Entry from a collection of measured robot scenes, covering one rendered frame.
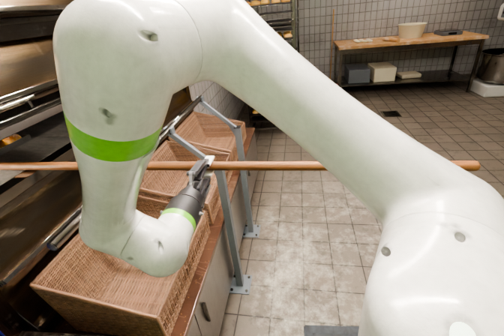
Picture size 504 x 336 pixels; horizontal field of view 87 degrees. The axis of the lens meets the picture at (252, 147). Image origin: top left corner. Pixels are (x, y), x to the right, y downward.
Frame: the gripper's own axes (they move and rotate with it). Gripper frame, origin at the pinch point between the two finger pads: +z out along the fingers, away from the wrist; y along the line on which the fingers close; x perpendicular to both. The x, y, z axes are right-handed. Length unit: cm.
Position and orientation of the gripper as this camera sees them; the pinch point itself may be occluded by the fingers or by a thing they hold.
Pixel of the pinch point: (208, 166)
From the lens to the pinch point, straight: 90.7
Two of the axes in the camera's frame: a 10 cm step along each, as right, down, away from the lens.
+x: 9.8, -0.2, -1.8
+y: 1.0, 8.8, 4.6
